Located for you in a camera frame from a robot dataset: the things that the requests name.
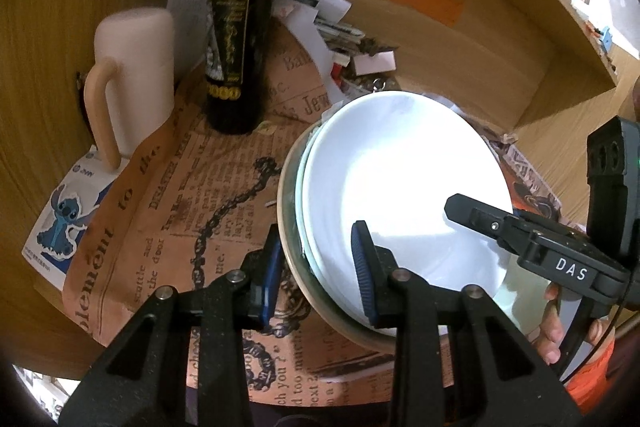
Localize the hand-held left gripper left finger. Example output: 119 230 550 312
59 224 283 427

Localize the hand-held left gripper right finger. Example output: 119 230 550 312
350 220 583 427

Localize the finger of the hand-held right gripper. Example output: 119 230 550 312
444 193 531 258

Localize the mauve plate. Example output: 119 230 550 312
276 117 556 355

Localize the white plate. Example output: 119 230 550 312
300 92 515 338

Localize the person's right hand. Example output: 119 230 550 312
532 283 615 365

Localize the newspaper print table cover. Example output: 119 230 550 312
62 7 566 408

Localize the orange clothing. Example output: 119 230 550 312
560 332 621 403

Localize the small white box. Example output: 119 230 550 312
350 49 398 78

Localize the white packet blue cartoon figure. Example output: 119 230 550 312
21 146 132 293

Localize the wooden shelf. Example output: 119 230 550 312
445 0 623 130

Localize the pink mug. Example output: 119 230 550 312
82 6 176 172

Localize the dark wine bottle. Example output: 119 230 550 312
204 0 280 135

